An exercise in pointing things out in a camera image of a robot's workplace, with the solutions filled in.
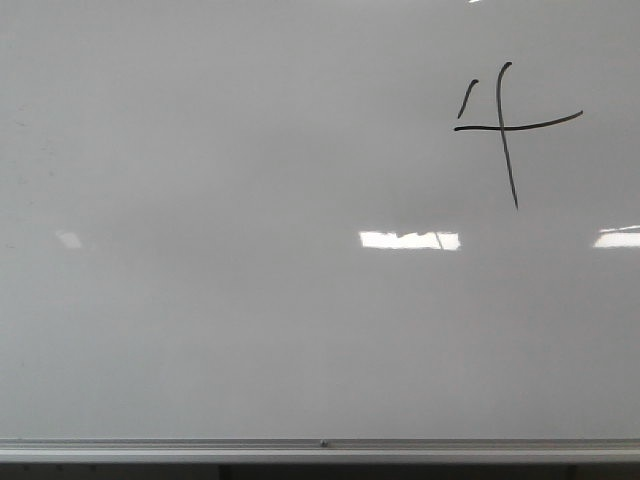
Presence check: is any white whiteboard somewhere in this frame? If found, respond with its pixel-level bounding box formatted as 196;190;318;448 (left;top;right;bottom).
1;1;639;439

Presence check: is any aluminium whiteboard tray rail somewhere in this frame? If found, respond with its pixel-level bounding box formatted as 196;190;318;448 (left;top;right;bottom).
1;439;639;465

